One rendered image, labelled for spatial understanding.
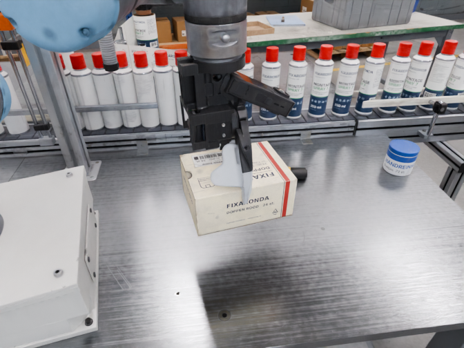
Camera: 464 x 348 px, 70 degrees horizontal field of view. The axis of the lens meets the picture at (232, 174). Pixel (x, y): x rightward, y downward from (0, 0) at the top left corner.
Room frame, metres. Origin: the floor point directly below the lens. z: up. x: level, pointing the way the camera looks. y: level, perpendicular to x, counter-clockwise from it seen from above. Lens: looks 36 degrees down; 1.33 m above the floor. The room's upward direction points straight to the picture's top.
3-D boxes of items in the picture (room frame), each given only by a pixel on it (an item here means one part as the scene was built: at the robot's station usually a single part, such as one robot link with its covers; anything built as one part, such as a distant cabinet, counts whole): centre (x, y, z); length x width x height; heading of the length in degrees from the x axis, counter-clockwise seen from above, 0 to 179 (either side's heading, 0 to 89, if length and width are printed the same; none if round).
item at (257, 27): (2.35, -0.08, 0.82); 0.34 x 0.24 x 0.03; 113
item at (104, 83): (0.86, 0.34, 0.98); 0.05 x 0.05 x 0.20
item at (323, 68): (0.93, -0.26, 0.98); 0.05 x 0.05 x 0.20
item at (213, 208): (0.44, -0.01, 0.99); 0.16 x 0.12 x 0.07; 108
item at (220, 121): (0.43, 0.02, 1.14); 0.09 x 0.08 x 0.12; 108
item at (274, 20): (2.68, -0.39, 0.81); 0.32 x 0.24 x 0.01; 3
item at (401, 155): (0.72, -0.43, 0.87); 0.07 x 0.07 x 0.07
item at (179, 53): (0.88, 0.13, 0.98); 0.05 x 0.05 x 0.20
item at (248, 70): (0.90, -0.03, 0.98); 0.05 x 0.05 x 0.20
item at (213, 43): (0.43, 0.02, 1.22); 0.08 x 0.08 x 0.05
